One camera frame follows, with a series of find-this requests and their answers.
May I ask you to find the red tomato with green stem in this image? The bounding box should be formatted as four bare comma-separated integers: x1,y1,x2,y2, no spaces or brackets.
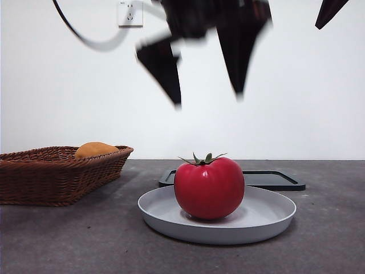
174,152,245,220

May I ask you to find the black rectangular tray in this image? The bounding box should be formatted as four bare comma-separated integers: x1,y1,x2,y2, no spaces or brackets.
159,168,307,191

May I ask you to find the grey round plate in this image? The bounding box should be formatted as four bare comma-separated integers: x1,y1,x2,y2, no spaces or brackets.
137,184,298,245

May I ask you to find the white wall power socket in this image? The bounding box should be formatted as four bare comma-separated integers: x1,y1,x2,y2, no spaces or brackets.
118,0,144,29

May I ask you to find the brown wicker basket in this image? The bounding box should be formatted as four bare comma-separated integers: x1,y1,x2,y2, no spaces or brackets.
0,146,135,207

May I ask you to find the round orange-yellow fruit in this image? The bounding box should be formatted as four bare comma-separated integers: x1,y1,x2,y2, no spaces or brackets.
74,142,120,160

